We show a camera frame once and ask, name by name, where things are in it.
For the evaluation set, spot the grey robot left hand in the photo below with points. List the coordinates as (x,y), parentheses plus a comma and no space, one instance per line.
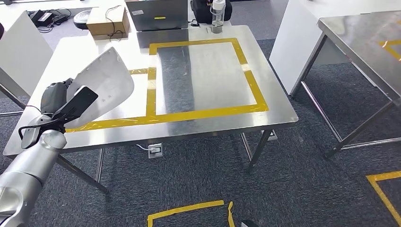
(53,97)

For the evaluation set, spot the white curved plastic panel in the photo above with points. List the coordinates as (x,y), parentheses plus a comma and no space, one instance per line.
(103,81)

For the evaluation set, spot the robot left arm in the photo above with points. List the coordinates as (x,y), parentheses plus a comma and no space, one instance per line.
(28,166)

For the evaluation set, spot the stainless steel workbench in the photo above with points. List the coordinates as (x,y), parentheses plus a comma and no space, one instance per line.
(213,78)
(360,40)

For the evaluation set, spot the black robot body part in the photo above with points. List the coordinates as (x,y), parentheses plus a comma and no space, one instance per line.
(250,224)

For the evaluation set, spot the white partition panel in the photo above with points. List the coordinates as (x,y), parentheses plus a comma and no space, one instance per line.
(22,53)
(297,37)

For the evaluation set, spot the black power adapter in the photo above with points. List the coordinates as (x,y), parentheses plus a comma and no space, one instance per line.
(60,19)
(42,18)

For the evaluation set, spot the black round device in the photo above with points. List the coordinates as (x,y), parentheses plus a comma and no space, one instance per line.
(81,18)

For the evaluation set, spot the brown cardboard box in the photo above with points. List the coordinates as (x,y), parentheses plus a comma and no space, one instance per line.
(106,23)

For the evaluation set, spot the silver floor socket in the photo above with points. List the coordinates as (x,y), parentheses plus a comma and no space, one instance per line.
(155,151)
(272,136)

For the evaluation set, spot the dark grey laptop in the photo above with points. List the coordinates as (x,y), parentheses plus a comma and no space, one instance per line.
(156,14)

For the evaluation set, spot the black bag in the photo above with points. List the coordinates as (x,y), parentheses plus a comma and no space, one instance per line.
(202,11)

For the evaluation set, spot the yellow floor tape square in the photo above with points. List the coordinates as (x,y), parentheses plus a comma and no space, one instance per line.
(380,191)
(184,208)

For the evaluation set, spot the clear water bottle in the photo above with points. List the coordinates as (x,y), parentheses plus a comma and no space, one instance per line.
(218,18)

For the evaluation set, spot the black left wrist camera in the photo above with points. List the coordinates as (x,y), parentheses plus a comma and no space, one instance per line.
(78,101)

